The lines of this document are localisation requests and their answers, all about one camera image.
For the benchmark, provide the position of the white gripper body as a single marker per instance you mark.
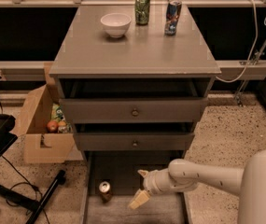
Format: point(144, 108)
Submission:
point(151, 181)

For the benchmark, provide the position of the orange soda can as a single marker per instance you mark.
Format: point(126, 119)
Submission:
point(105, 191)

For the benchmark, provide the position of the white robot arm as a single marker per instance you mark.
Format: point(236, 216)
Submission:
point(248, 184)

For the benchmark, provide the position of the grey bottom drawer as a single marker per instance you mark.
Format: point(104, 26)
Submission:
point(119, 168)

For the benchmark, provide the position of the grey drawer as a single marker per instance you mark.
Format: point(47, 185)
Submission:
point(119, 168)
point(133, 136)
point(120, 100)

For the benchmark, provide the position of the grey middle drawer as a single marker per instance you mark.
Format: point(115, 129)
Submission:
point(133, 136)

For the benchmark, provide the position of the grey top drawer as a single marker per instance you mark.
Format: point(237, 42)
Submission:
point(120, 100)

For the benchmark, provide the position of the grey wooden drawer cabinet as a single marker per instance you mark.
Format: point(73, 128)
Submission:
point(144, 52)

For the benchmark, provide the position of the blue soda can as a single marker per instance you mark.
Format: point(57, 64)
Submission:
point(172, 17)

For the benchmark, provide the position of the green soda can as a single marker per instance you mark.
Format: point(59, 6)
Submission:
point(141, 11)

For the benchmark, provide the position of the small orange fruit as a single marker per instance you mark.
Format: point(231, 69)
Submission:
point(62, 123)

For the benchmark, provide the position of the red apple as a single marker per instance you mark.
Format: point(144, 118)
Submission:
point(52, 126)

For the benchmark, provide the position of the green snack bag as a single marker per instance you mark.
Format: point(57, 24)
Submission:
point(56, 113)

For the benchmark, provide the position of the cardboard box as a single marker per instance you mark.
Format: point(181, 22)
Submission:
point(41, 146)

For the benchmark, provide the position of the white ceramic bowl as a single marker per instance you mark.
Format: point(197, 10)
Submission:
point(116, 24)

